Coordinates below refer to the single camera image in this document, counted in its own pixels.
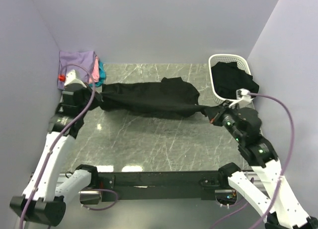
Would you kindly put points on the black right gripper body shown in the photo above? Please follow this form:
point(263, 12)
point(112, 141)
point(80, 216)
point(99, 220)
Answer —
point(225, 115)

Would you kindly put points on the folded lavender t-shirt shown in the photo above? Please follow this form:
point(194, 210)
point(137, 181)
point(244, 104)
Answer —
point(70, 60)

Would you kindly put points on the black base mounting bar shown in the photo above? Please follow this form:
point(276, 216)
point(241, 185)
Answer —
point(164, 185)

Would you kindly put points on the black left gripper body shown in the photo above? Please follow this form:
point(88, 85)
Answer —
point(88, 94)

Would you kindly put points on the aluminium extrusion rail frame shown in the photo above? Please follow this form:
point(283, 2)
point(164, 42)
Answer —
point(44, 201)

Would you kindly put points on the black t-shirt in basket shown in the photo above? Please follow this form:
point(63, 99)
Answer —
point(228, 78)

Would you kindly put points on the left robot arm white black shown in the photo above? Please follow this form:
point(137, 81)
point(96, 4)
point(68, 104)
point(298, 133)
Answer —
point(42, 201)

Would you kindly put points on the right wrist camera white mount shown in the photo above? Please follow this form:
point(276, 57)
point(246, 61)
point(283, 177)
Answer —
point(243, 99)

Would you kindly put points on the folded teal t-shirt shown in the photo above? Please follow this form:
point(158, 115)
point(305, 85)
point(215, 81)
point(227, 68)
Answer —
point(102, 75)

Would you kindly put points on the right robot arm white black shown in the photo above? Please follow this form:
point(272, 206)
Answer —
point(278, 206)

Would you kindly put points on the black t-shirt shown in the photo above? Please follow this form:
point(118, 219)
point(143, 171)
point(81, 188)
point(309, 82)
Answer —
point(228, 78)
point(169, 96)

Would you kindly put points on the white perforated laundry basket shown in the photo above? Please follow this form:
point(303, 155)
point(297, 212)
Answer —
point(225, 58)

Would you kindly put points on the folded pink t-shirt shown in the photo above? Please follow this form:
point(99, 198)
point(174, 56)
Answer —
point(95, 72)

